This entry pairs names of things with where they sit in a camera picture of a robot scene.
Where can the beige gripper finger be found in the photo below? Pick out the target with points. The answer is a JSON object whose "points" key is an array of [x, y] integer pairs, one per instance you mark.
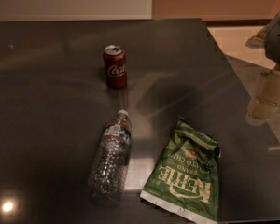
{"points": [[270, 90], [261, 109]]}

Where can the red Coca-Cola can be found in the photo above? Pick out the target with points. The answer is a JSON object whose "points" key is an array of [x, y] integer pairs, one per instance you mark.
{"points": [[115, 66]]}

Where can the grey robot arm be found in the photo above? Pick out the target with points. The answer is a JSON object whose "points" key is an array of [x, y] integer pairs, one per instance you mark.
{"points": [[272, 52]]}

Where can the green jalapeno chip bag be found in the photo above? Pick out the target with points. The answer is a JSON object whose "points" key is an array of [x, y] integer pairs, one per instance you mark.
{"points": [[185, 178]]}

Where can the clear plastic water bottle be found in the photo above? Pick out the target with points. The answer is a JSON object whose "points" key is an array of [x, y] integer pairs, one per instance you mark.
{"points": [[109, 169]]}

